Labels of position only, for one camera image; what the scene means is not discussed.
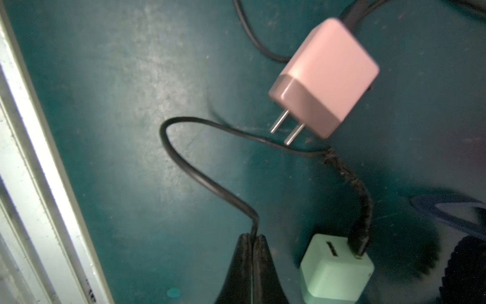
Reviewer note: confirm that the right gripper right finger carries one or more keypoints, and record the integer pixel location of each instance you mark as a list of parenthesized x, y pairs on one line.
[(266, 284)]

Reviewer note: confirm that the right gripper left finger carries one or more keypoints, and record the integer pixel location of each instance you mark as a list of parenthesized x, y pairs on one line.
[(237, 287)]

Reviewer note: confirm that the green usb power adapter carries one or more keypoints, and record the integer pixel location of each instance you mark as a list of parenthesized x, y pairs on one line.
[(330, 273)]

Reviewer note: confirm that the pink usb power adapter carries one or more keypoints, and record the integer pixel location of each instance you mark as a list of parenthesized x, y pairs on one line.
[(324, 80)]

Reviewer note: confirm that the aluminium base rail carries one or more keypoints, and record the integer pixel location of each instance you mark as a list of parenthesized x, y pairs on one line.
[(47, 255)]

